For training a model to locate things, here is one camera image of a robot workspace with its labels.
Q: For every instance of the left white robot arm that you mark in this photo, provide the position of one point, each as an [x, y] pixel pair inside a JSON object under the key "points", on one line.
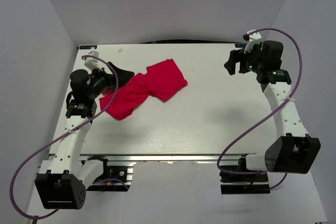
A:
{"points": [[64, 184]]}

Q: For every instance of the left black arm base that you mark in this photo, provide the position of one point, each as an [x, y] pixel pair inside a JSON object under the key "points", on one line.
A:
{"points": [[116, 176]]}

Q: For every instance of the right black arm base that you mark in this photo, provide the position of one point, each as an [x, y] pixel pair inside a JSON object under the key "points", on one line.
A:
{"points": [[244, 184]]}

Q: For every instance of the blue corner label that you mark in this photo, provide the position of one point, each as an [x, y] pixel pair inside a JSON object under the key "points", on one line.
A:
{"points": [[88, 47], [240, 45]]}

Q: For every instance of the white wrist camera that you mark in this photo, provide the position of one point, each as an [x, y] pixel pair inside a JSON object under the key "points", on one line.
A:
{"points": [[252, 37], [91, 60]]}

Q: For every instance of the aluminium front table rail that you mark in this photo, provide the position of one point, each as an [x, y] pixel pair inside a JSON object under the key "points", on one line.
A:
{"points": [[130, 160]]}

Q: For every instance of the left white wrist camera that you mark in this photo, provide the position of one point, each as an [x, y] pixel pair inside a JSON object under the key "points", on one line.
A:
{"points": [[91, 60]]}

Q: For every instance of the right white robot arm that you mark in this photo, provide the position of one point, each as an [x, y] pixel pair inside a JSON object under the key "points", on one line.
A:
{"points": [[294, 150]]}

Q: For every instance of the left blue corner label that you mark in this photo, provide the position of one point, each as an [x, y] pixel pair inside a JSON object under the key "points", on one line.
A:
{"points": [[88, 47]]}

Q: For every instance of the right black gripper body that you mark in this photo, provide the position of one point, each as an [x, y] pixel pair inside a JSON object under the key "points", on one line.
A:
{"points": [[253, 61]]}

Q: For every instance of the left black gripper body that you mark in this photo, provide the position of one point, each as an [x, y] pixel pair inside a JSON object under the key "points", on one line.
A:
{"points": [[101, 82]]}

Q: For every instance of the red t-shirt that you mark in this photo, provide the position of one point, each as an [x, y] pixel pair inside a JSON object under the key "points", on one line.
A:
{"points": [[161, 80]]}

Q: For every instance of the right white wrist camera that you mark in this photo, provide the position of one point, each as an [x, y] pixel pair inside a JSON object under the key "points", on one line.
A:
{"points": [[252, 37]]}

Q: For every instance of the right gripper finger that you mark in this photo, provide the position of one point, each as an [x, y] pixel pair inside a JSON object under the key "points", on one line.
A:
{"points": [[230, 66], [236, 56]]}

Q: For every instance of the right blue corner label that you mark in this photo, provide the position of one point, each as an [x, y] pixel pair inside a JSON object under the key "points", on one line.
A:
{"points": [[240, 45]]}

